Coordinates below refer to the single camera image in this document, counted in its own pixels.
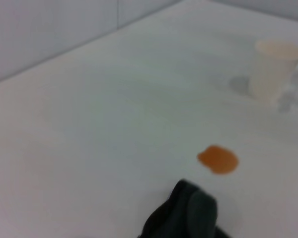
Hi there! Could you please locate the white paper cup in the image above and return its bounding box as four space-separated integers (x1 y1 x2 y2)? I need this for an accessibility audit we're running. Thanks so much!
247 39 298 104

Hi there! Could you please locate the dark cloth rag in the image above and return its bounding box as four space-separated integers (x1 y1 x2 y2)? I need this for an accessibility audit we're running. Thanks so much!
141 178 236 238

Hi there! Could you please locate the orange liquid stain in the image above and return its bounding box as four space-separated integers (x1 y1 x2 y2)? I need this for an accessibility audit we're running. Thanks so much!
196 144 239 176

